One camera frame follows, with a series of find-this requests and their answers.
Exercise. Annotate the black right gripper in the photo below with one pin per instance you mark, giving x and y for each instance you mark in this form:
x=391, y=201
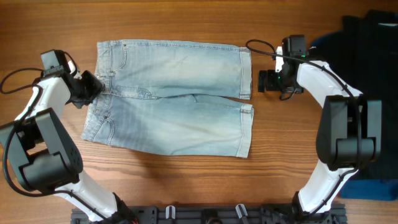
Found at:
x=270, y=85

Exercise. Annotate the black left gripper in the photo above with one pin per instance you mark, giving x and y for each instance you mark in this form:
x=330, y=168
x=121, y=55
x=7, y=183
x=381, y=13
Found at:
x=96, y=89

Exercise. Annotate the light blue denim shorts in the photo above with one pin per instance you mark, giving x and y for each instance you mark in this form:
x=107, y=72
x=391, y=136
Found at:
x=172, y=98

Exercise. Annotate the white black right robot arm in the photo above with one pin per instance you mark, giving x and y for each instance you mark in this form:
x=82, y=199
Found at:
x=349, y=132

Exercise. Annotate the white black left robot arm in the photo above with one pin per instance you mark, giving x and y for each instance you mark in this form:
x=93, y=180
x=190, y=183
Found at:
x=40, y=158

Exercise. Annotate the blue cloth under pile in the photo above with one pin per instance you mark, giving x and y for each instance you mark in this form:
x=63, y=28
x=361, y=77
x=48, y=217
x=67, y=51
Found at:
x=370, y=189

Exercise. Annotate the dark navy shirt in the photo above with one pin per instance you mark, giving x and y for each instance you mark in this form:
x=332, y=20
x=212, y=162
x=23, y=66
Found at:
x=364, y=54

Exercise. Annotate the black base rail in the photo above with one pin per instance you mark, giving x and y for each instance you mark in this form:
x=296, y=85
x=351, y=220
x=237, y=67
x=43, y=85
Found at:
x=268, y=213

